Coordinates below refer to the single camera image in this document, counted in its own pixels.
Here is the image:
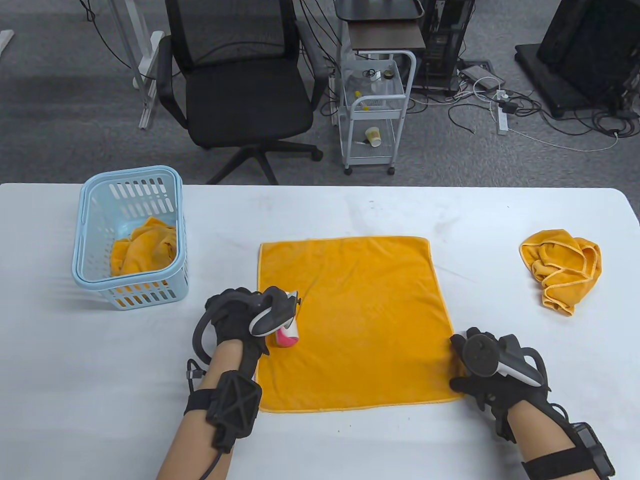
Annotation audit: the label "white desk leg frame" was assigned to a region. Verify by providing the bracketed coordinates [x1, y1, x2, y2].
[107, 0, 166, 131]

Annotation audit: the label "black tray shelf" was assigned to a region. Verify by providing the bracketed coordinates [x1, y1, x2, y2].
[334, 0, 426, 22]

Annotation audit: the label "person's left hand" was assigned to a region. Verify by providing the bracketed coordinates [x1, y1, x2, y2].
[205, 286, 301, 357]

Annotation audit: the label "person's left forearm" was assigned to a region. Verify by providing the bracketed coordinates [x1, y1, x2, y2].
[156, 340, 263, 480]

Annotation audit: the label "pink lint roller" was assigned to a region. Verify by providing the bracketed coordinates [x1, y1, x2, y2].
[274, 295, 302, 349]

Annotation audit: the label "long white cable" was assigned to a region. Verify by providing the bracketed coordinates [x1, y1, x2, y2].
[507, 126, 621, 153]

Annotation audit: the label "white rolling wire cart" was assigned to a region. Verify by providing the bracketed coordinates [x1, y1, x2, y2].
[338, 49, 417, 176]

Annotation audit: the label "black mesh office chair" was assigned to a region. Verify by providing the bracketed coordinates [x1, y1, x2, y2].
[156, 0, 331, 186]

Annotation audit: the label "black computer tower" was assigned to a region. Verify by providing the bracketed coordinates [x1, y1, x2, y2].
[415, 0, 476, 97]

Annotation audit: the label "brown shelf board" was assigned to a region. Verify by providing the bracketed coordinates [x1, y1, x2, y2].
[347, 22, 427, 52]

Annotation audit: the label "orange square towel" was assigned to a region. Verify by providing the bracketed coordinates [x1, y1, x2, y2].
[109, 216, 179, 307]
[256, 236, 466, 414]
[520, 229, 602, 317]

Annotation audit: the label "grey right hand controller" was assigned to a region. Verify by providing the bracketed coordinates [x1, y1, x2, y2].
[462, 334, 546, 387]

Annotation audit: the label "person's right hand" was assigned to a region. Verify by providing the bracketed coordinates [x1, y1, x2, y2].
[449, 327, 551, 417]

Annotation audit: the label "large black display stand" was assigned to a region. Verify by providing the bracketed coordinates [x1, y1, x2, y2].
[515, 0, 640, 119]

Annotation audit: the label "grey hand controller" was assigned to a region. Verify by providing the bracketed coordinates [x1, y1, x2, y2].
[462, 334, 546, 387]
[192, 286, 303, 366]

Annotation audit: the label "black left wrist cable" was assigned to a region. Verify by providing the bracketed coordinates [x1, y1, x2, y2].
[186, 359, 207, 393]

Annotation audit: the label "person's right forearm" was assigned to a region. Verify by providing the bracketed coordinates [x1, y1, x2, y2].
[507, 400, 616, 480]

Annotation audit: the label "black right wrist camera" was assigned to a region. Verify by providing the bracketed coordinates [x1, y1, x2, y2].
[521, 422, 616, 480]

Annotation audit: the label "light blue plastic basket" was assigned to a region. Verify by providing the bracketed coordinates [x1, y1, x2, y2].
[72, 165, 190, 311]

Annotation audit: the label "grey left hand controller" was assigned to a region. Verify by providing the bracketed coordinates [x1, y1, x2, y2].
[192, 286, 303, 366]

